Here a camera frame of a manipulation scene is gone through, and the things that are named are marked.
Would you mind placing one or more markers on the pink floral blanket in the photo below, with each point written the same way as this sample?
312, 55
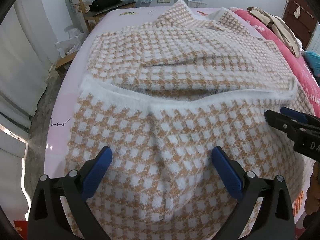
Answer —
297, 65

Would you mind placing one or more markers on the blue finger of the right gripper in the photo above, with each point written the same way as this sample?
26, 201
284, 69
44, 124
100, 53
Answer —
278, 121
295, 115

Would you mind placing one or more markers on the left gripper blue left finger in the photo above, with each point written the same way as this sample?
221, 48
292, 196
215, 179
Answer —
93, 171

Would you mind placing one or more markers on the small wooden stool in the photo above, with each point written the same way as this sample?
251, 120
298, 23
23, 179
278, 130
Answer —
61, 63

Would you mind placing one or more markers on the white water dispenser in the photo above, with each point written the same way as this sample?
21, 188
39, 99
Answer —
195, 4

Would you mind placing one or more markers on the red box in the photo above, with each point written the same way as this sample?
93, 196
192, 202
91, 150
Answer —
22, 228

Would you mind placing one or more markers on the teal garment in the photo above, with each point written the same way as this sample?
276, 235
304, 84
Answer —
313, 61

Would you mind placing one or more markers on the white curtain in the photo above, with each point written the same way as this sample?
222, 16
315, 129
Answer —
27, 52

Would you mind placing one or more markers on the person right hand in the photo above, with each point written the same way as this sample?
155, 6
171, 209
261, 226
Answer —
313, 192

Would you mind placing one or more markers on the wooden chair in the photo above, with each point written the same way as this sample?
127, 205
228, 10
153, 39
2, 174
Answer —
96, 16

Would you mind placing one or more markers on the dark red wooden door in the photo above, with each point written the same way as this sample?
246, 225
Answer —
299, 17

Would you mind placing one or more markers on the white plastic bag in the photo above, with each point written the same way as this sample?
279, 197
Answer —
72, 44

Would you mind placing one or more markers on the beige white houndstooth coat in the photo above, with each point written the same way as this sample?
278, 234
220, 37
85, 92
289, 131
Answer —
185, 119

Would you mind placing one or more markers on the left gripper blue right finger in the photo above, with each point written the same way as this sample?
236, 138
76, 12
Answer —
230, 172

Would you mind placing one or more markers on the black garment on chair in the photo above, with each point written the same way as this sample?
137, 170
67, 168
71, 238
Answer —
99, 5

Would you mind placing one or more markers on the pink bed sheet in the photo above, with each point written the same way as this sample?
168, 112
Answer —
65, 119

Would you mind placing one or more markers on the wall power socket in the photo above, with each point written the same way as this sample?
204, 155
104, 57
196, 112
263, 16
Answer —
163, 1

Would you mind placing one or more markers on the beige clothes pile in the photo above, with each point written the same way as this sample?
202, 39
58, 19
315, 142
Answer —
280, 29

